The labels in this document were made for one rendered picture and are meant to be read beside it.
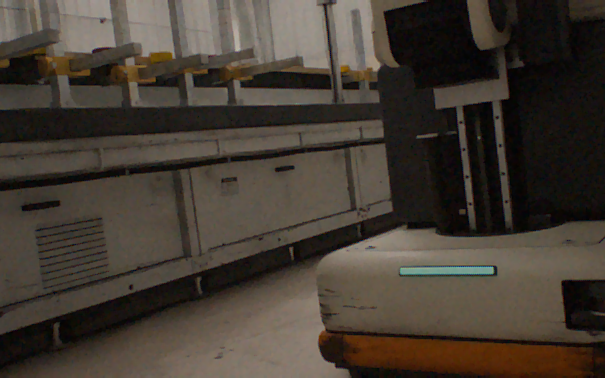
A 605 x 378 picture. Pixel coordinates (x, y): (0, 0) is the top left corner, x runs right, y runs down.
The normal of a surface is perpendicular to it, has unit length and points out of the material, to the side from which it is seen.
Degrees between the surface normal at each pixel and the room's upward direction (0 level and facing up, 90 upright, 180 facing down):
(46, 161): 90
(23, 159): 90
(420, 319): 90
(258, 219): 90
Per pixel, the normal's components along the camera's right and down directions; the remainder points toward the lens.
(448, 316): -0.55, 0.11
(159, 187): 0.82, -0.07
